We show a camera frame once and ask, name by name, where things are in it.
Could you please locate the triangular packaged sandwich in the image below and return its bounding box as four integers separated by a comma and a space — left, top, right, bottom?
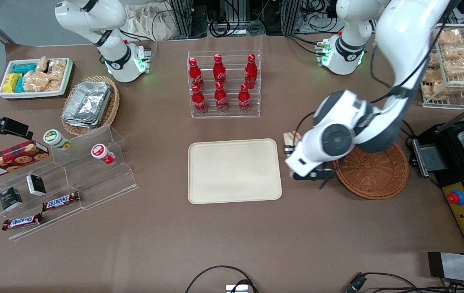
283, 131, 302, 148

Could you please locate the beige rectangular serving tray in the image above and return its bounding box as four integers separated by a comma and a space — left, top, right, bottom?
187, 138, 283, 205

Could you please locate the round brown wicker basket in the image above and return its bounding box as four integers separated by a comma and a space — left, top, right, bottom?
333, 140, 409, 200

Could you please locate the oval light wicker basket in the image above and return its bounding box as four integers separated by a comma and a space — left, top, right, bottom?
61, 75, 121, 137

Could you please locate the red tartan cookie box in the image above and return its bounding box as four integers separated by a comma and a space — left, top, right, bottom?
0, 140, 50, 182

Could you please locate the white rectangular snack bin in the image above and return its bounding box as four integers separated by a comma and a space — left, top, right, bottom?
0, 58, 74, 100

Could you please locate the yellow snack packet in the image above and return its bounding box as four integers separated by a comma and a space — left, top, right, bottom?
2, 73, 22, 94

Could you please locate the green lid yogurt cup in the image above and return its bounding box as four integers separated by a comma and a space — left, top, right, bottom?
43, 129, 73, 151

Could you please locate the small black carton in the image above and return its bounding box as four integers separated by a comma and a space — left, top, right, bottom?
26, 175, 47, 197
0, 187, 23, 211

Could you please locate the red cola bottle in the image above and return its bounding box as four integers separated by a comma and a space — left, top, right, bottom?
191, 84, 208, 115
244, 54, 258, 89
213, 54, 227, 84
189, 57, 205, 90
238, 83, 252, 113
214, 82, 229, 113

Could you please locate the clear acrylic bottle rack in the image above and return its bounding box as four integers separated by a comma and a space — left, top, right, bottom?
187, 50, 262, 119

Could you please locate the stack of foil trays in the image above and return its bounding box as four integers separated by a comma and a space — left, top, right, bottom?
61, 81, 112, 129

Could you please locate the brown snickers bar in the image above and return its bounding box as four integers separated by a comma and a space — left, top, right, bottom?
42, 191, 81, 212
2, 212, 44, 232

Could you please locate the red lid yogurt cup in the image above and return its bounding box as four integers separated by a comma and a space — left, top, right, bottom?
91, 143, 116, 165

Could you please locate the clear acrylic step stand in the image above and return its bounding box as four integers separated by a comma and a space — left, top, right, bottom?
0, 125, 139, 241

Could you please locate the grey metal plate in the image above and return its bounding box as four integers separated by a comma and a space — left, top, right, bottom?
411, 138, 446, 178

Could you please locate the red emergency stop button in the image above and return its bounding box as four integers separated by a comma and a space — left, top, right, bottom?
447, 189, 464, 206

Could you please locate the beige cloth bag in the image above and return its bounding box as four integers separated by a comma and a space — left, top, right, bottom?
123, 3, 176, 42

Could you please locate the grey strip with black end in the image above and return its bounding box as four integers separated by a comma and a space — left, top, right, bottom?
427, 251, 464, 286

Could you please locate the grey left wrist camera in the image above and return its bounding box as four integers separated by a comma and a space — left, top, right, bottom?
290, 162, 336, 189

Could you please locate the black cable with plug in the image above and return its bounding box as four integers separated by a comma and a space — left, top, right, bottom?
345, 272, 464, 293

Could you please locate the black looped cable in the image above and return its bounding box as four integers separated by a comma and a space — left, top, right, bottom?
185, 265, 259, 293

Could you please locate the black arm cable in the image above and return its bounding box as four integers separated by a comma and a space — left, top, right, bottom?
295, 22, 446, 143

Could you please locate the white wire rack basket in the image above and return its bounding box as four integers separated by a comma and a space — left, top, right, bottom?
420, 23, 464, 110

